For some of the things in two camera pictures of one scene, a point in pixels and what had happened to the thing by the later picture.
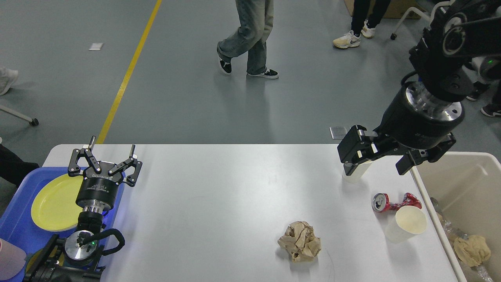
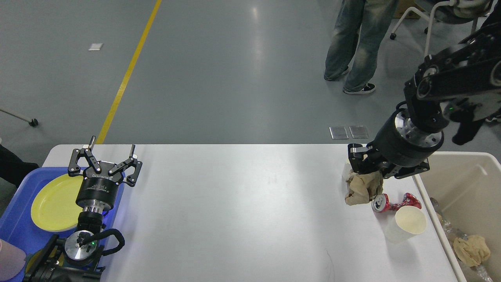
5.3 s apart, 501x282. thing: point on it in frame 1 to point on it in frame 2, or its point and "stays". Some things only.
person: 256,18 to 360,26
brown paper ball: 300,242 to 361,188
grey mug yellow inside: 32,262 stays
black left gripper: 98,188 stays
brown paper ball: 473,250 stays
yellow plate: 55,208 stays
